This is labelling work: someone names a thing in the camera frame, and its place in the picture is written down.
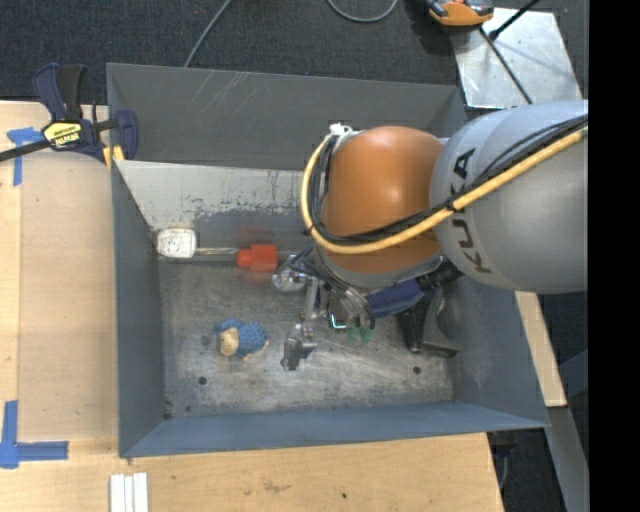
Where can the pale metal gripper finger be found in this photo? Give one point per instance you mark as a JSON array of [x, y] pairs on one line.
[[311, 300], [295, 347]]

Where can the grey metal bin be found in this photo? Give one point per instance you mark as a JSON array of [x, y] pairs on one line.
[[320, 380]]

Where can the blue toy sheep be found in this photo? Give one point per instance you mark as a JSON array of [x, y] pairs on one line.
[[247, 337]]

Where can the white tool with red cap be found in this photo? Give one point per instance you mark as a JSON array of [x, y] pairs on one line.
[[257, 257]]

